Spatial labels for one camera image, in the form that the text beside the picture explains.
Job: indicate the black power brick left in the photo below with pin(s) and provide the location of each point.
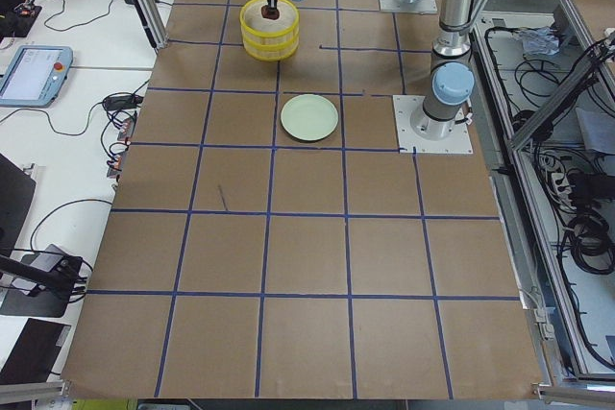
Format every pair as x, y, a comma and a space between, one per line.
122, 102

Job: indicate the left side teach pendant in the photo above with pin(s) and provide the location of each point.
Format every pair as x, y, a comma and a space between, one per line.
35, 76

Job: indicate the white top steamer cloth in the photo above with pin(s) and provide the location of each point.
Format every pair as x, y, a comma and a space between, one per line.
254, 19

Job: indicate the light green plate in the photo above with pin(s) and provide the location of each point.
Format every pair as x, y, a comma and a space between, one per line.
309, 117

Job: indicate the yellow steamer layer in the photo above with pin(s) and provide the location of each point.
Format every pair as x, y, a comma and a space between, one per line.
271, 52
269, 38

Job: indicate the crumpled white cloth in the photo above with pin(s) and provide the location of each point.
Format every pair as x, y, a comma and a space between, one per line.
541, 41

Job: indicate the yellow top steamer layer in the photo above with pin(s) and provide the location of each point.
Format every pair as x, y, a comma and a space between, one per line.
269, 38

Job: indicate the black camera stand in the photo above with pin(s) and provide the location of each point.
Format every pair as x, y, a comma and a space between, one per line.
43, 283

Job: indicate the brown bun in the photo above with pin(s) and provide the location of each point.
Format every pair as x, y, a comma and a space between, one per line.
270, 13

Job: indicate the yellow bottom steamer layer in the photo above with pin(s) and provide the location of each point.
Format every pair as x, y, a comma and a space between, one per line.
271, 52

